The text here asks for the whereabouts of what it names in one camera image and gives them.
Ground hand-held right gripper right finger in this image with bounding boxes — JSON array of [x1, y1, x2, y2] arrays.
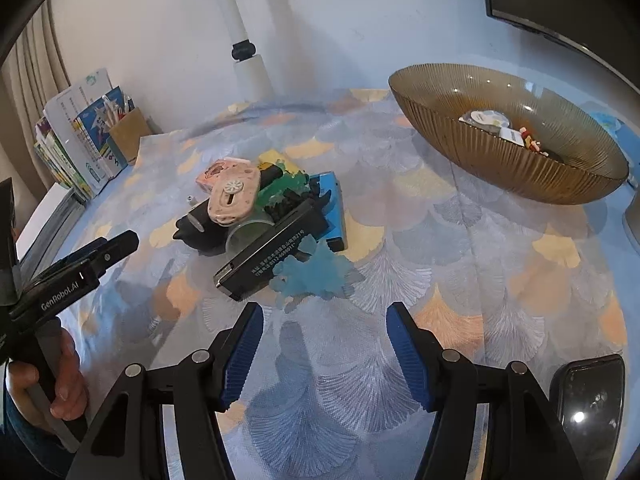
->
[[386, 301, 586, 480]]

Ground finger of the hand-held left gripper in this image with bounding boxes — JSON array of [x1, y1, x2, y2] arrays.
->
[[75, 231, 140, 281]]

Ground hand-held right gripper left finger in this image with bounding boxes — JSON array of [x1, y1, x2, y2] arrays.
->
[[72, 301, 265, 480]]

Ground black rectangular case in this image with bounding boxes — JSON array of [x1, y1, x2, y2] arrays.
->
[[214, 199, 328, 302]]

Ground blue translucent plastic toy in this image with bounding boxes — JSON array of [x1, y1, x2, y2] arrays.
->
[[272, 237, 353, 302]]

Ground clear plastic cup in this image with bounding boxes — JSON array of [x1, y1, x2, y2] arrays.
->
[[226, 210, 276, 258]]

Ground pink plastic case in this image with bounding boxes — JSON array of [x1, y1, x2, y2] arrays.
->
[[196, 157, 253, 192]]

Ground pink case with flower dial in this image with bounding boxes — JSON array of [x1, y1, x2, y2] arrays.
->
[[207, 166, 262, 228]]

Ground blue box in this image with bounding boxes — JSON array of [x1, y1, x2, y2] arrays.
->
[[311, 171, 347, 253]]

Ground black spiky plastic toy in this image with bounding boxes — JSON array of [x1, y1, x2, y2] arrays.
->
[[265, 175, 337, 223]]

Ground person's left hand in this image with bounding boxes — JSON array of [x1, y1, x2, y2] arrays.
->
[[5, 327, 90, 443]]

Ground fan-patterned tablecloth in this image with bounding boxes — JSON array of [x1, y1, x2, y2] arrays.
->
[[20, 87, 640, 480]]

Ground row of books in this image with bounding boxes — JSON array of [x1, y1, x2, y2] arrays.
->
[[34, 67, 132, 205]]

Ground brown cardboard pen holder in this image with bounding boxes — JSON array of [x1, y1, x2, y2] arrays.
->
[[107, 107, 154, 167]]

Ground green translucent plastic toy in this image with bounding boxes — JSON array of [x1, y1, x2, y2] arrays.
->
[[259, 170, 312, 211]]

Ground yellow block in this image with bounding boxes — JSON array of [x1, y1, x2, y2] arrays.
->
[[259, 149, 301, 172]]

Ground beige curtain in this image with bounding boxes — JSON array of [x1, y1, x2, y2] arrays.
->
[[0, 0, 67, 196]]

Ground black glossy device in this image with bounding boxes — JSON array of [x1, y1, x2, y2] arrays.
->
[[550, 354, 627, 458]]

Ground white lamp pole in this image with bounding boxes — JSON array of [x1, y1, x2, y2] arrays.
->
[[202, 0, 275, 100]]

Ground small red white pieces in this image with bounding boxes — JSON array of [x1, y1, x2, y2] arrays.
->
[[520, 129, 548, 156]]

